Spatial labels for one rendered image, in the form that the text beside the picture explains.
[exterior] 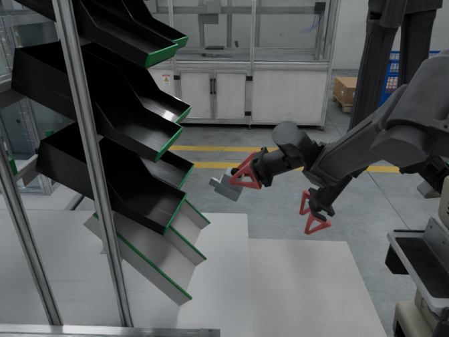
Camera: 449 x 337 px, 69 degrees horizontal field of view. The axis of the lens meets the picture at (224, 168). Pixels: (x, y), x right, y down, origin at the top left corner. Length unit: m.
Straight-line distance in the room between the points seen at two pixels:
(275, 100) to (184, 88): 1.23
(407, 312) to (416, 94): 0.87
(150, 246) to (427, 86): 0.65
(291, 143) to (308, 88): 3.87
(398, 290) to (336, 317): 1.45
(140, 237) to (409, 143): 0.62
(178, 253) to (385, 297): 1.69
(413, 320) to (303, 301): 0.32
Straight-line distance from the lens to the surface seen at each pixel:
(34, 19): 1.59
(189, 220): 0.98
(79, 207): 1.59
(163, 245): 0.84
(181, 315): 0.96
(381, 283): 2.42
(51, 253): 1.25
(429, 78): 0.37
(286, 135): 0.68
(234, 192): 0.81
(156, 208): 0.72
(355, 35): 9.27
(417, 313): 1.16
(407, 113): 0.35
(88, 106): 0.58
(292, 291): 1.02
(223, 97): 4.48
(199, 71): 4.42
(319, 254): 1.15
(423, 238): 1.03
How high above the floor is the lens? 1.60
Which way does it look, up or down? 27 degrees down
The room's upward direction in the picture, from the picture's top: straight up
